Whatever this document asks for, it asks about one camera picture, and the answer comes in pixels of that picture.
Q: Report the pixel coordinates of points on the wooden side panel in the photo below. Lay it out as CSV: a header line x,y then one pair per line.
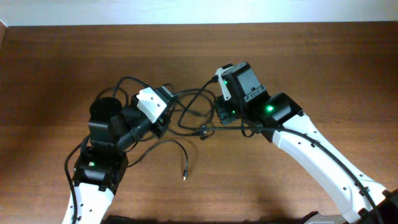
x,y
3,32

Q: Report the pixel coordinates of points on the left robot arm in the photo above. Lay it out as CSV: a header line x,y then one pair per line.
x,y
102,161

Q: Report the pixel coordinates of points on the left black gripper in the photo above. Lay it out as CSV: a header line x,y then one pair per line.
x,y
161,125

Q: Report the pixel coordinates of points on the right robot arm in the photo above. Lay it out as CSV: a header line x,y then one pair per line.
x,y
359,198

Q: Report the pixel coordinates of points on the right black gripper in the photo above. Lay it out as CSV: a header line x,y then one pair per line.
x,y
222,109

